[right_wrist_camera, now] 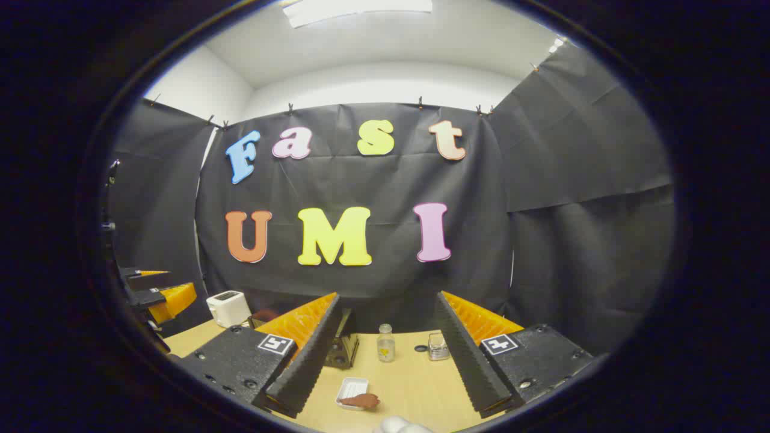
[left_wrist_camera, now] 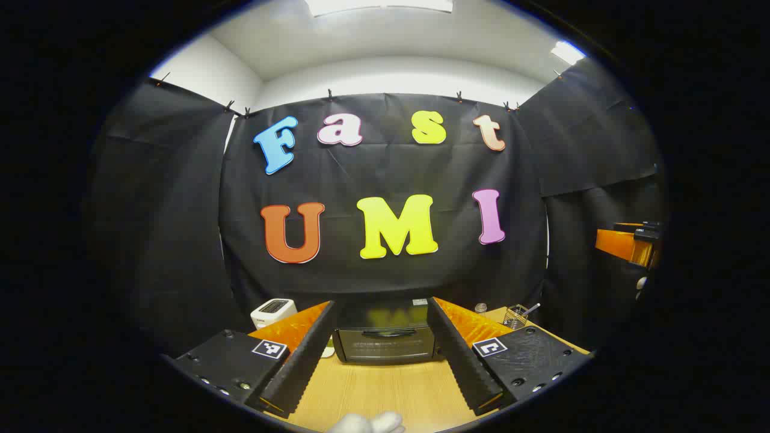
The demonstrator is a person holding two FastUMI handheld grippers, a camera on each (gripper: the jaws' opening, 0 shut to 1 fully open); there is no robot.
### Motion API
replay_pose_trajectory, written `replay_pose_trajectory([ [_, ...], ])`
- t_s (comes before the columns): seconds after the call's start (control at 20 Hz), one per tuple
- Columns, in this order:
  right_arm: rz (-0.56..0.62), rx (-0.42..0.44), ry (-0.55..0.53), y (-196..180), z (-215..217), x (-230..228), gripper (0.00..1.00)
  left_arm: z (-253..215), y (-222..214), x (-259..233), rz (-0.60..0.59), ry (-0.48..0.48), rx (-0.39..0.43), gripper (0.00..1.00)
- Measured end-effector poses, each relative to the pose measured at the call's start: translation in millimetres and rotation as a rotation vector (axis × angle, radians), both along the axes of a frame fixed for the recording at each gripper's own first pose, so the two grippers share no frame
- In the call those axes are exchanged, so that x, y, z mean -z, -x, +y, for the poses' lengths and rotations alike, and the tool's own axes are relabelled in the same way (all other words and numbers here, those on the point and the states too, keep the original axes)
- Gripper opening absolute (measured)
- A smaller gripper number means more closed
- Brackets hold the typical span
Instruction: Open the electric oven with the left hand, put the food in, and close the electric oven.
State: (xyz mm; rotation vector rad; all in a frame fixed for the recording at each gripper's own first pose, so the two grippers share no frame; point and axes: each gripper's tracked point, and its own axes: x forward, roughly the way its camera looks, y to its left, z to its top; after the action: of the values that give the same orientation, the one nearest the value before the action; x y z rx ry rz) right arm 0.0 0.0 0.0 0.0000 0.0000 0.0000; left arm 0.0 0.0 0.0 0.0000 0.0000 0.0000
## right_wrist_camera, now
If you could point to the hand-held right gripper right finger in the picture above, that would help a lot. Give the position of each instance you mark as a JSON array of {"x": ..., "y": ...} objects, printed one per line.
[{"x": 466, "y": 361}]

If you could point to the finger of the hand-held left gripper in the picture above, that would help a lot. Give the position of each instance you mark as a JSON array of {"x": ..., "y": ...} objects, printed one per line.
[
  {"x": 144, "y": 280},
  {"x": 174, "y": 299}
]

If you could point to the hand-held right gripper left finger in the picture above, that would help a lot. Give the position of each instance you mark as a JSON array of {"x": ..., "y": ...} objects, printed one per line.
[{"x": 310, "y": 361}]

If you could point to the black electric oven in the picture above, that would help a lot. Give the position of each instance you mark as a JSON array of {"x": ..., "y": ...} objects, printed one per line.
[{"x": 343, "y": 352}]

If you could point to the brown meat steak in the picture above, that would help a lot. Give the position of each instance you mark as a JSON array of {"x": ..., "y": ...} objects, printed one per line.
[{"x": 361, "y": 400}]

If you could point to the white rectangular tray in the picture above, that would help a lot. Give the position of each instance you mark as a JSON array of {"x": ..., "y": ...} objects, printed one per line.
[{"x": 351, "y": 386}]

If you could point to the white toaster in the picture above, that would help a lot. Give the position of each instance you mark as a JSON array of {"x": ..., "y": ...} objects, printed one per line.
[{"x": 228, "y": 308}]

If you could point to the clear glass bottle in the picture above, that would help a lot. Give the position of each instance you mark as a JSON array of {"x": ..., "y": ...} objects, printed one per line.
[{"x": 385, "y": 347}]

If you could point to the small ceiling light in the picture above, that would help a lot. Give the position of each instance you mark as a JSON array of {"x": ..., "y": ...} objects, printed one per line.
[{"x": 556, "y": 44}]

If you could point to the large ceiling light panel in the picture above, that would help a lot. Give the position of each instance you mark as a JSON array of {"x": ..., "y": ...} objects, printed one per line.
[{"x": 361, "y": 9}]

